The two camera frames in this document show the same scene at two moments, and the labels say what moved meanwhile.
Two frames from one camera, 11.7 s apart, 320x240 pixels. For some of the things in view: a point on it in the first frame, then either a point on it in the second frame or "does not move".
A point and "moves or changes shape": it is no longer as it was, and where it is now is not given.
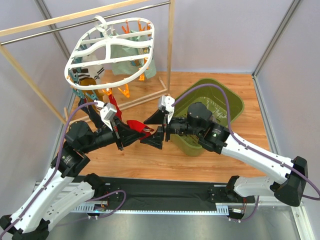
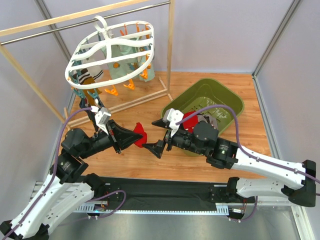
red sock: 118,114 to 139,129
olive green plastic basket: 223,101 does not move
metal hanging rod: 82,23 does not move
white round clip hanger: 105,57 does not move
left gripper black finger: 129,137 does not move
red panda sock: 139,126 moves or changes shape
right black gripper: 165,129 to 167,137
